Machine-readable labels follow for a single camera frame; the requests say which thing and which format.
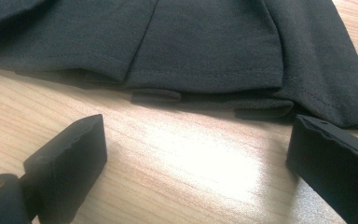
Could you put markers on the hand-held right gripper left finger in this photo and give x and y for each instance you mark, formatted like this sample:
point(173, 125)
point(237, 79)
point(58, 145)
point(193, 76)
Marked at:
point(68, 161)

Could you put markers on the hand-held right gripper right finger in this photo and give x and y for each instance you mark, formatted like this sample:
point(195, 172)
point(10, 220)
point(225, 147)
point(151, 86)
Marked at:
point(332, 161)

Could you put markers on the black pleated skirt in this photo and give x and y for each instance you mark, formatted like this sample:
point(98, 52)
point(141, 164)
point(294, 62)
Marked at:
point(199, 46)

